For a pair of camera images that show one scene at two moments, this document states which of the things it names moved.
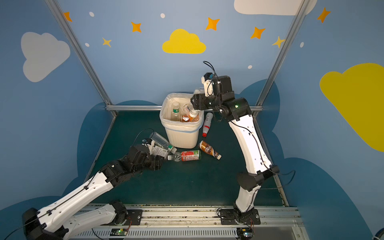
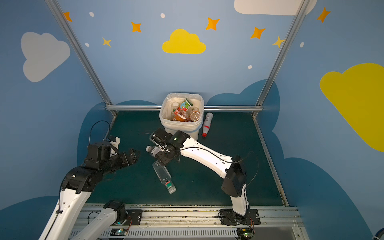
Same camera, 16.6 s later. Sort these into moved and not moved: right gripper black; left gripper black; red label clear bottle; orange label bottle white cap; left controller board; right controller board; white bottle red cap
Moved: left gripper black; orange label bottle white cap; red label clear bottle; right gripper black
Not moved: right controller board; left controller board; white bottle red cap
